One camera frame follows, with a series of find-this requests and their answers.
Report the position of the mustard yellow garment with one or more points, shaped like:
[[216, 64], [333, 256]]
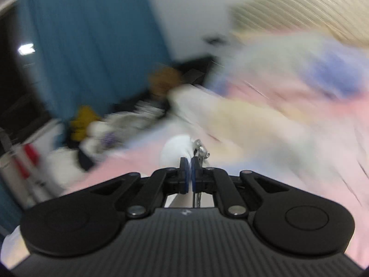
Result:
[[82, 121]]

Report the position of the white pillow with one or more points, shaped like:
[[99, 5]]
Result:
[[57, 164]]

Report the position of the white chair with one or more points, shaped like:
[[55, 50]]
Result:
[[11, 167]]

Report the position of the brown paper bag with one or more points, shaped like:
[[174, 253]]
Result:
[[165, 80]]

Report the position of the blue curtain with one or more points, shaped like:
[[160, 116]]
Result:
[[86, 34]]

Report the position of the dark window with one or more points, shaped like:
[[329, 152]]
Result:
[[11, 63]]

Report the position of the black garment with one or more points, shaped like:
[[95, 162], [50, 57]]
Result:
[[85, 157]]

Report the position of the pastel tie-dye blanket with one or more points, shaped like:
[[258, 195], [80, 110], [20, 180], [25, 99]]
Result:
[[288, 106]]

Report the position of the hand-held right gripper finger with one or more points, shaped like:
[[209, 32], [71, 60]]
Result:
[[187, 176], [194, 176]]

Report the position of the black chair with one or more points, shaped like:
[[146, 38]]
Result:
[[199, 66]]

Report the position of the red cloth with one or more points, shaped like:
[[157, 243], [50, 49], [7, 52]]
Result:
[[28, 155]]

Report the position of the white pants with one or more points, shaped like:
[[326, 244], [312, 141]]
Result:
[[174, 150]]

